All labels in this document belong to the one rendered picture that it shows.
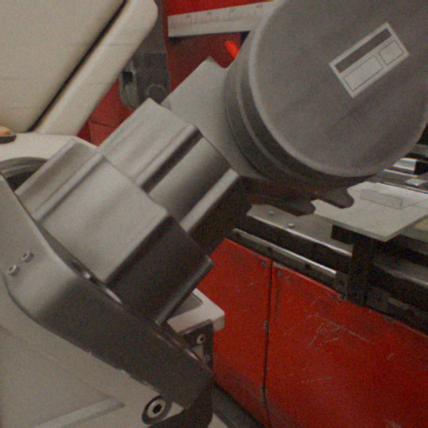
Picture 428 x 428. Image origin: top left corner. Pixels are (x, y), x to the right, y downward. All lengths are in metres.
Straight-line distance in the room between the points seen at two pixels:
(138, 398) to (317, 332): 0.88
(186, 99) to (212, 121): 0.01
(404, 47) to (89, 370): 0.18
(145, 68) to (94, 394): 0.50
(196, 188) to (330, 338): 0.90
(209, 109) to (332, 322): 0.87
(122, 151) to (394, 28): 0.12
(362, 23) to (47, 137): 0.18
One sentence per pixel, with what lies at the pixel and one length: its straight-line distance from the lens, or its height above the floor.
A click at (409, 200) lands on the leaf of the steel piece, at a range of 0.88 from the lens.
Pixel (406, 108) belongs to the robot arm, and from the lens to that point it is 0.17.
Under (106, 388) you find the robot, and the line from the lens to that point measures 0.18.
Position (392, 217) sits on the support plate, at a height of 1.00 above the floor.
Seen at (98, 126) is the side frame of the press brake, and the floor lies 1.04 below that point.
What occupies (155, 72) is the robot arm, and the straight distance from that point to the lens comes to 0.62.
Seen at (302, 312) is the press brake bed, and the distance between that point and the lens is 1.05.
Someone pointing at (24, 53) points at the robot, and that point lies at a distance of 0.27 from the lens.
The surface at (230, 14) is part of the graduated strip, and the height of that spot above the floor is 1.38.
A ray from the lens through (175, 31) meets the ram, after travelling 1.42.
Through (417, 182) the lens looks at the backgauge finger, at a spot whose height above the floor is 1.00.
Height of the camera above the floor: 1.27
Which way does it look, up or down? 22 degrees down
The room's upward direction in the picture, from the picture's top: straight up
